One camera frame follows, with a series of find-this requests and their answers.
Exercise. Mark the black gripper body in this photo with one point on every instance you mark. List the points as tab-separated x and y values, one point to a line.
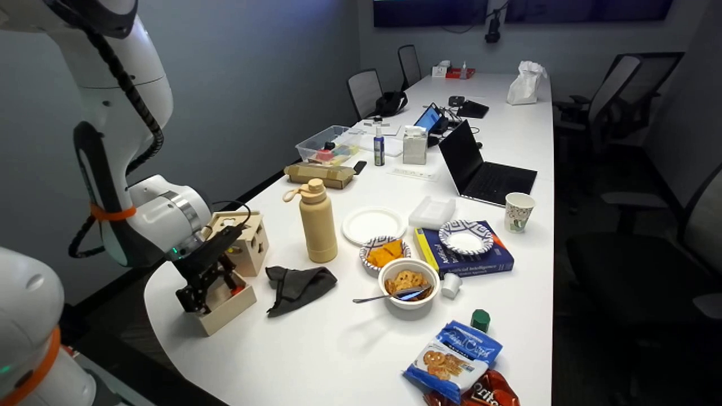
211	253

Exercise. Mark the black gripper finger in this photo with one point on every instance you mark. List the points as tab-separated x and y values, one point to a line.
214	284
186	299

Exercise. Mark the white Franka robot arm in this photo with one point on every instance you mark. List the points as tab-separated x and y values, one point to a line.
114	76

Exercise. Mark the wooden shape sorter cube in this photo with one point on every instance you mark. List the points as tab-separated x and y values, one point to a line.
249	244

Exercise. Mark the long tan cardboard box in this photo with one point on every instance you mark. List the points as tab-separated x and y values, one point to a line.
318	174

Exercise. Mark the white carton box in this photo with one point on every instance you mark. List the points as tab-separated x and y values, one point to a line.
413	144

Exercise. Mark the small white box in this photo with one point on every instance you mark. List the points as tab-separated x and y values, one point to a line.
441	70

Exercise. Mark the small red box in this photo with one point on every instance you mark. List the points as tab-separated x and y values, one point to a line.
458	73

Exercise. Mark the dark grey cloth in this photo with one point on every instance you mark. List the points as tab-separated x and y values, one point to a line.
297	288

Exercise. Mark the tan water bottle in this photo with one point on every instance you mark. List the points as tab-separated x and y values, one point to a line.
318	227

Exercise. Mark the metal spoon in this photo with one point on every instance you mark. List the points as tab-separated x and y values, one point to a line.
373	299

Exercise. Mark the clear plastic container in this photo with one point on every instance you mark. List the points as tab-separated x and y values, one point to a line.
326	143

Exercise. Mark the white round plate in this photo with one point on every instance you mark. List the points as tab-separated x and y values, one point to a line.
373	227

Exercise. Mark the black phone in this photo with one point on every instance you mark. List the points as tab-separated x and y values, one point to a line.
359	167

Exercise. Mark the patterned bowl with orange chips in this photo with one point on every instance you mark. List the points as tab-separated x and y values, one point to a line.
383	253

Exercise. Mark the white bowl with cereal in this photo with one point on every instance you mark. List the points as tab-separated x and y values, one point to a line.
409	284

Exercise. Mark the small spray bottle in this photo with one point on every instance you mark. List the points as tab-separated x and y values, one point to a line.
380	149

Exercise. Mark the grey office chair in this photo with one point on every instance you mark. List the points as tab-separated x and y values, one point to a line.
409	63
624	90
364	90
700	227

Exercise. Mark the white foam container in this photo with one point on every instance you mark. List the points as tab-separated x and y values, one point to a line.
432	212

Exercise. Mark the black bag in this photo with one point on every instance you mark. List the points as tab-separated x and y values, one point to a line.
391	101

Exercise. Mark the small white cup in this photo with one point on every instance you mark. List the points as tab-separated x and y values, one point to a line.
450	284

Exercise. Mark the blue snack bag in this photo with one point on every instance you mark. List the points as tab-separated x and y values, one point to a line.
451	362

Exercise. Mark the patterned paper plate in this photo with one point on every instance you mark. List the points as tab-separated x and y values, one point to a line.
465	240

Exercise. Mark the tablet with blue screen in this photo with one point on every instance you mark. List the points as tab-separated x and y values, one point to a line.
430	117

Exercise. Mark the blue book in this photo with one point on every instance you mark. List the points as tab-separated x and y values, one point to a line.
475	262

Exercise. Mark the small green cap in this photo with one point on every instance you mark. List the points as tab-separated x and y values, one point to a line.
482	320

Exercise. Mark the black laptop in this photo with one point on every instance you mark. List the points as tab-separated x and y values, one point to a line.
482	176

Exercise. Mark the red chip bag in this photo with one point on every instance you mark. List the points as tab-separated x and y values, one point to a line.
493	390

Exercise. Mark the black pouch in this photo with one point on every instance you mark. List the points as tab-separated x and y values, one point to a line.
473	108

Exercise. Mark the white paper cup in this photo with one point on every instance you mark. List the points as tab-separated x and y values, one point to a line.
520	212

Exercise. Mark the white plastic bag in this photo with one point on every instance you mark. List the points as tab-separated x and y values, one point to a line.
527	85

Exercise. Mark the wall display screen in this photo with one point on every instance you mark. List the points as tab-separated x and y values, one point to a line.
587	9
430	12

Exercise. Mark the black conference camera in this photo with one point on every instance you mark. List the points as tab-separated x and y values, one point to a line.
494	26

